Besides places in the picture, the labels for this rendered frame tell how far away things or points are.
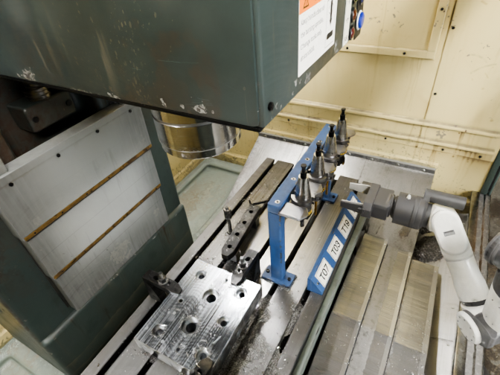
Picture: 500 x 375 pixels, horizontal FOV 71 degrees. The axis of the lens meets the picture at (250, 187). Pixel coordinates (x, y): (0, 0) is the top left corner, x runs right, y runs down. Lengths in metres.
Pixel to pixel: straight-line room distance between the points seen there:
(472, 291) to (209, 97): 0.81
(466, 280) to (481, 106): 0.78
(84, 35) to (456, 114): 1.37
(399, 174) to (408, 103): 0.33
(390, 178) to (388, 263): 0.43
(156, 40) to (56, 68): 0.24
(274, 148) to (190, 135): 1.30
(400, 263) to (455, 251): 0.54
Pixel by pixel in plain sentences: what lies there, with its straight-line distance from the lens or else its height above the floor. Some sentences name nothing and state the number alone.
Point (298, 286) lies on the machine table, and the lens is 1.16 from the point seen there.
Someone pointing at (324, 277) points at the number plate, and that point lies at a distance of 1.14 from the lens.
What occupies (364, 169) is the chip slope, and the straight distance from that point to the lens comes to 1.75.
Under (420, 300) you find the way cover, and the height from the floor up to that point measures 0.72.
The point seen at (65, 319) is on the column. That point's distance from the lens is 1.31.
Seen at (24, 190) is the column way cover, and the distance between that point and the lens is 0.99.
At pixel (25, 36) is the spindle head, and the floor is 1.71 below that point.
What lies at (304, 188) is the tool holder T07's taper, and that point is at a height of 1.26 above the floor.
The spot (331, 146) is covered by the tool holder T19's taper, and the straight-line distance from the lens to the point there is 1.09.
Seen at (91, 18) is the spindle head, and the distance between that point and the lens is 0.56.
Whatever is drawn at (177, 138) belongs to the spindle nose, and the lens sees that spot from 0.61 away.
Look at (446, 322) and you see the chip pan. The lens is 1.47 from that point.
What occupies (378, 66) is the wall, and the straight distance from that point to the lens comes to 1.58.
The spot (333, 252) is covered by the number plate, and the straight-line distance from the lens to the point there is 1.20.
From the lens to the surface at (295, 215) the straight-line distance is 0.91.
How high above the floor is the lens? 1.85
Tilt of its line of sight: 39 degrees down
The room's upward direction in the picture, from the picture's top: 5 degrees counter-clockwise
